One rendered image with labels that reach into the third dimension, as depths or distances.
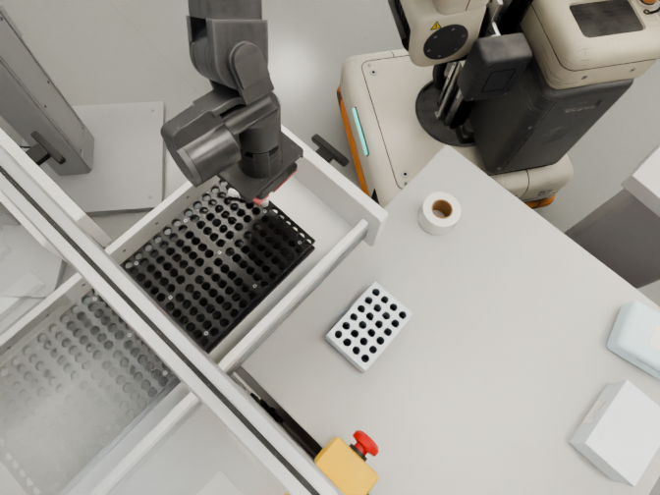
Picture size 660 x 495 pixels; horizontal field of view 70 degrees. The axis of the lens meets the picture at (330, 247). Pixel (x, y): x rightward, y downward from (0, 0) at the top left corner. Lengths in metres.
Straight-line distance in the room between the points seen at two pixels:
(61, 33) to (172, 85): 0.54
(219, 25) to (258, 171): 0.18
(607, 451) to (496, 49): 0.82
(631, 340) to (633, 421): 0.13
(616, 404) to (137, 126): 1.70
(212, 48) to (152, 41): 1.76
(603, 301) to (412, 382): 0.38
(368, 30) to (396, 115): 0.70
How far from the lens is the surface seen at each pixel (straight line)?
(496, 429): 0.85
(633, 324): 0.94
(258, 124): 0.52
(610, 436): 0.87
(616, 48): 1.24
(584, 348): 0.94
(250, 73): 0.49
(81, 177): 1.90
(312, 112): 1.94
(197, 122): 0.51
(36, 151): 0.86
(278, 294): 0.74
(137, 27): 2.31
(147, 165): 1.85
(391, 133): 1.57
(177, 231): 0.73
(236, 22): 0.49
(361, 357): 0.80
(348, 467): 0.65
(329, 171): 0.72
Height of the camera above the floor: 1.55
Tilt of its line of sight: 69 degrees down
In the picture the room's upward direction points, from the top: 9 degrees clockwise
